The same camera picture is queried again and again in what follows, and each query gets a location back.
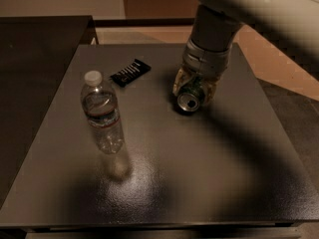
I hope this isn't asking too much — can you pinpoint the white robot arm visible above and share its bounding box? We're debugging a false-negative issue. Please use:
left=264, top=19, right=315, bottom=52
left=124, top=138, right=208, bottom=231
left=172, top=0, right=319, bottom=113

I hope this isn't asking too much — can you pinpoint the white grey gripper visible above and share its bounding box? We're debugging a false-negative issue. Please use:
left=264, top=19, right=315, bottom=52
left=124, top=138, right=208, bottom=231
left=172, top=39, right=230, bottom=107

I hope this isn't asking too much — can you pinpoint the clear plastic water bottle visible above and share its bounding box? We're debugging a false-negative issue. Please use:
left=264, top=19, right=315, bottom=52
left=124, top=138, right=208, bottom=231
left=81, top=71, right=125, bottom=154

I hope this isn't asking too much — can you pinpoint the black snack bar wrapper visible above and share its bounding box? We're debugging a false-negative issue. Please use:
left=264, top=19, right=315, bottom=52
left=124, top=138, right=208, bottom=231
left=110, top=59, right=152, bottom=88

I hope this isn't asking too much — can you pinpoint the green soda can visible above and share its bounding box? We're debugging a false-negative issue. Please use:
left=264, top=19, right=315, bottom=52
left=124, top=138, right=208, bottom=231
left=177, top=77, right=205, bottom=113

